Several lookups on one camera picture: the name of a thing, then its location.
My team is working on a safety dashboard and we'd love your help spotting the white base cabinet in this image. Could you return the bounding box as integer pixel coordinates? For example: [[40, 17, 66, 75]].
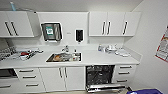
[[0, 65, 86, 94]]

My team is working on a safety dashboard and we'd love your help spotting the blue dish soap bottle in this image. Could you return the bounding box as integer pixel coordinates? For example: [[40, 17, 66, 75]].
[[97, 44, 103, 53]]

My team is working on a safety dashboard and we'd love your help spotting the white patterned bowl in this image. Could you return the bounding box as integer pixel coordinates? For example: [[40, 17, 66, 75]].
[[70, 55, 82, 63]]

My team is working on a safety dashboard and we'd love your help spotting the steel kitchen sink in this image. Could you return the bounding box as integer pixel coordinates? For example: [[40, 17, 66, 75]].
[[45, 52, 83, 64]]

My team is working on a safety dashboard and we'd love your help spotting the blue lid waste bin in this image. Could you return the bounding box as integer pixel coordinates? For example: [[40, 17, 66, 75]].
[[127, 86, 165, 94]]

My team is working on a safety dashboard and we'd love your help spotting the black built-in microwave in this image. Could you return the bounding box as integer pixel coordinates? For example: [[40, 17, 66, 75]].
[[0, 68, 19, 81]]

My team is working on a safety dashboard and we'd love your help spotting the white three-door wall cabinet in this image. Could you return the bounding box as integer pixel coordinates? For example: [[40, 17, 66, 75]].
[[88, 11, 142, 37]]

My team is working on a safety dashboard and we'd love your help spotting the white drawer unit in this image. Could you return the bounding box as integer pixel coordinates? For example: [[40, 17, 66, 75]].
[[112, 63, 137, 85]]

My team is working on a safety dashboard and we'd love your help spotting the orange sponge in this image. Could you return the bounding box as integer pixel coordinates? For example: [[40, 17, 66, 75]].
[[54, 53, 63, 59]]

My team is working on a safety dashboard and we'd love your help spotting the black soap dispenser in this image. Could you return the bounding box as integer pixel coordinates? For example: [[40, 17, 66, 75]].
[[75, 28, 85, 44]]

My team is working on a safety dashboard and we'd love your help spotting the small white bottle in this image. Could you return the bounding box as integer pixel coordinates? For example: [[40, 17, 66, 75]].
[[101, 46, 107, 54]]

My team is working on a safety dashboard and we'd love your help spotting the white wall outlet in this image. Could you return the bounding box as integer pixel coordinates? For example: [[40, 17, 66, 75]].
[[86, 39, 91, 46]]

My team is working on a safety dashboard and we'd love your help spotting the large colourful wall poster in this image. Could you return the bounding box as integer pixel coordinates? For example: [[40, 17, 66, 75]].
[[154, 24, 168, 65]]

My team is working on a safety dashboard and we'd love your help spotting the pale blue bottle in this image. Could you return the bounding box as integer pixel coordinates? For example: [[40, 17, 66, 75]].
[[9, 1, 17, 12]]

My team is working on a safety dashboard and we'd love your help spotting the grey bowl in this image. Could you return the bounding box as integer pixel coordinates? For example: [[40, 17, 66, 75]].
[[52, 54, 66, 62]]

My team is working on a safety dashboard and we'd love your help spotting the grey paper towel dispenser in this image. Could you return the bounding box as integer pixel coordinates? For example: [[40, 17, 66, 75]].
[[40, 21, 64, 43]]

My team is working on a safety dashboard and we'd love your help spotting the white mug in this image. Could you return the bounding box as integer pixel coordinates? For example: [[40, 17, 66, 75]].
[[73, 53, 80, 60]]

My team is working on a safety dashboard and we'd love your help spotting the chrome sink faucet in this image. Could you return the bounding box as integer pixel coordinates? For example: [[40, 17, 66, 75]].
[[61, 45, 70, 54]]

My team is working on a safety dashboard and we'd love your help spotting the stainless steel dishwasher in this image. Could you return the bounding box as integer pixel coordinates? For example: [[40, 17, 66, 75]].
[[84, 64, 130, 94]]

